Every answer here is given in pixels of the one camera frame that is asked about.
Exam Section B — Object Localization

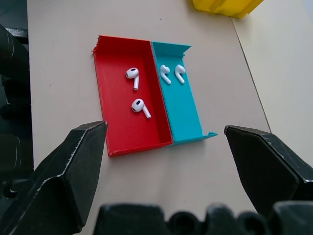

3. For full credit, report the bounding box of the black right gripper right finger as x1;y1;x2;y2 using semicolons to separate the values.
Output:
224;125;313;217

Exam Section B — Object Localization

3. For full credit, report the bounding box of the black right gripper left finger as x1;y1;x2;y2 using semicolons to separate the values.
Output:
0;120;109;235

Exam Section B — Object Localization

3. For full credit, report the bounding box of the white earbud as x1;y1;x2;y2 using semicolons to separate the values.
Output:
131;98;152;120
159;64;172;86
125;67;140;92
174;64;186;85

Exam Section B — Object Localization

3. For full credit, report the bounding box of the yellow plastic bin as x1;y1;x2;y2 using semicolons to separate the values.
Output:
187;0;265;19

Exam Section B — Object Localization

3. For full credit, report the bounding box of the teal plastic tray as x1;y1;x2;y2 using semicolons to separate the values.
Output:
150;41;218;147

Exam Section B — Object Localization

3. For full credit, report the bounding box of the red plastic tray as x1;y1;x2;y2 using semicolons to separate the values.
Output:
90;35;174;158

